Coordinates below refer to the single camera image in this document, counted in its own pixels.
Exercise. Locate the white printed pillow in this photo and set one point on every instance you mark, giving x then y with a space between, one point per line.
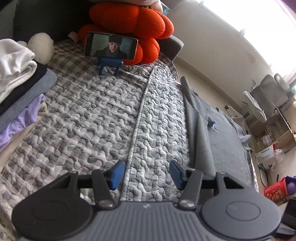
148 4

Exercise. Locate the white round basin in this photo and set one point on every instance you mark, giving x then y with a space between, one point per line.
263 178

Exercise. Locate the grey checked quilted blanket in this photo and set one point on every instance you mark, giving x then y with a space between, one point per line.
92 115

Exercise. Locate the grey t-shirt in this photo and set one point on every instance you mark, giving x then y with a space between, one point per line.
222 143

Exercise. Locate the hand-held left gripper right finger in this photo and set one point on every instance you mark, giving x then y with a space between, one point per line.
177 175

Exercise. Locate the grey sofa armrest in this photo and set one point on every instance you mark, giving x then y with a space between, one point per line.
46 18

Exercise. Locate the folded white garment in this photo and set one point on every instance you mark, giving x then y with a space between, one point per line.
13 62

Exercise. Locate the folded purple garment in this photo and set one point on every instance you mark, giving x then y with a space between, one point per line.
20 122

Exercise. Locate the purple toy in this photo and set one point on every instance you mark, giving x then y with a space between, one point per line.
291 185

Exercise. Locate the red basket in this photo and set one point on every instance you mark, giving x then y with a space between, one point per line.
276 190

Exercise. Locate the folded cream garment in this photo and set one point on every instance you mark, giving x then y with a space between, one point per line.
13 148

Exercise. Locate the white cardboard box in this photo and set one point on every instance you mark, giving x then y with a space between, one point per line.
266 157

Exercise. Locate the wooden shelf unit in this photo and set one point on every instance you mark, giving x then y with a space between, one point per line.
284 136

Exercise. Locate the grey white office chair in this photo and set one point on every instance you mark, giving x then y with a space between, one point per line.
268 92

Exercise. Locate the folded grey-blue garment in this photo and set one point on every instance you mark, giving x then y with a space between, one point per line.
27 109

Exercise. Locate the white plush toy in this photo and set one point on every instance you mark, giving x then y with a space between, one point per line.
40 47

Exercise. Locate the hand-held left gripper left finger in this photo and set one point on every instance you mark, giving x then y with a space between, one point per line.
115 176

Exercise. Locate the blue phone stand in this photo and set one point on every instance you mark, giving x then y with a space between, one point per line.
109 63

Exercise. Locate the smartphone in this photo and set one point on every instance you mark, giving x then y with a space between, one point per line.
111 46

